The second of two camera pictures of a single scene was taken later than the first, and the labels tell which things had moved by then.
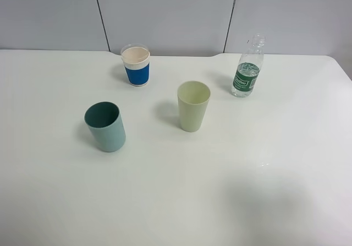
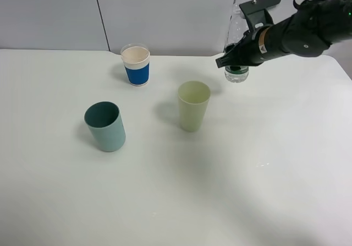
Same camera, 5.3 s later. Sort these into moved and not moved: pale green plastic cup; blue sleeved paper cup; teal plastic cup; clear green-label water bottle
Moved: clear green-label water bottle
Not moved: blue sleeved paper cup; teal plastic cup; pale green plastic cup
